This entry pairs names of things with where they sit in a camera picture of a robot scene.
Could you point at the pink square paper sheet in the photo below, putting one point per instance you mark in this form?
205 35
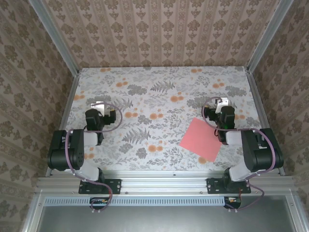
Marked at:
200 140

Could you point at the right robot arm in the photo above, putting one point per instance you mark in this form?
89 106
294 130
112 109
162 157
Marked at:
256 149

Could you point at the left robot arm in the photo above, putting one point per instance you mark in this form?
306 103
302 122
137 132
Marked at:
77 145

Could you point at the grey metal panel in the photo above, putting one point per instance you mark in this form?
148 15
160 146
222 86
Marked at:
164 220

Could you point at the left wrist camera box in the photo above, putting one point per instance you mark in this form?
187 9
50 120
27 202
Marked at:
99 106

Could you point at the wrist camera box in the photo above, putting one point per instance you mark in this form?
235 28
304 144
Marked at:
99 106
223 101

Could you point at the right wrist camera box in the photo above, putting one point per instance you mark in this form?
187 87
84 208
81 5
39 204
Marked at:
223 101

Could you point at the aluminium side rail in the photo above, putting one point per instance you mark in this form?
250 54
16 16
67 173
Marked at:
66 113
259 106

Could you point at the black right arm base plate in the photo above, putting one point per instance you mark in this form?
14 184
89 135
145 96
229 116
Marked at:
213 186

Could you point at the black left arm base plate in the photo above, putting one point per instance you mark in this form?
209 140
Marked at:
113 186

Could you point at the aluminium cross rail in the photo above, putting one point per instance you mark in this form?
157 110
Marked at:
164 181

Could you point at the aluminium frame post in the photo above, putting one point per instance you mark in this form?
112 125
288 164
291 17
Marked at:
55 36
268 36

